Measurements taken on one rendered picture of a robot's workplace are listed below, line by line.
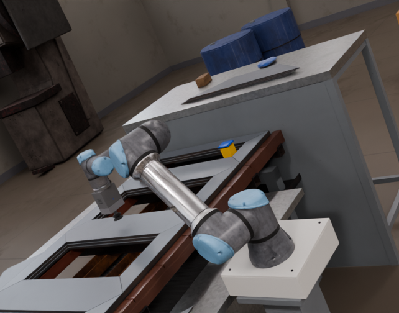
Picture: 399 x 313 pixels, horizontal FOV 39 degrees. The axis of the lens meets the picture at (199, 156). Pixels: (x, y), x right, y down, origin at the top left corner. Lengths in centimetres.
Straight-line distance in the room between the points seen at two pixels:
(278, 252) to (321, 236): 16
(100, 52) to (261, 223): 923
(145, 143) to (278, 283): 61
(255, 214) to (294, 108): 107
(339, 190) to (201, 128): 78
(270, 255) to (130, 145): 56
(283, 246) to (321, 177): 108
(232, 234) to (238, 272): 21
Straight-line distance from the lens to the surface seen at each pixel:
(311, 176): 284
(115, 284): 198
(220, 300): 193
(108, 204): 234
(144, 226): 230
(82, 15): 1079
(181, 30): 1156
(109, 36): 1106
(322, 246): 186
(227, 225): 168
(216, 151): 284
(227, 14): 1087
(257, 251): 179
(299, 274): 173
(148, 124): 188
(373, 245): 296
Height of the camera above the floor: 167
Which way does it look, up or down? 17 degrees down
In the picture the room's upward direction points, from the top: 24 degrees counter-clockwise
